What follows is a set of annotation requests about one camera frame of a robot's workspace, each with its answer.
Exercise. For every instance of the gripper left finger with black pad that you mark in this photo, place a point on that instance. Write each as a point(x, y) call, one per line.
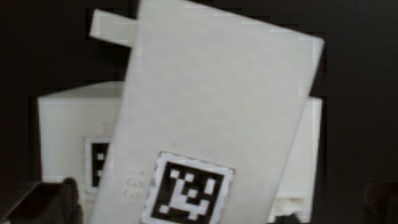
point(51, 205)

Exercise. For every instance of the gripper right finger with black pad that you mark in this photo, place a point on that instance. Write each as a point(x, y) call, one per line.
point(381, 204)

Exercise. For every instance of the white cabinet body box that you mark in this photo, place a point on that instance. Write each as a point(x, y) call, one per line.
point(77, 119)

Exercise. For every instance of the small white tagged cube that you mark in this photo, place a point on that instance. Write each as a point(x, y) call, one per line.
point(218, 86)

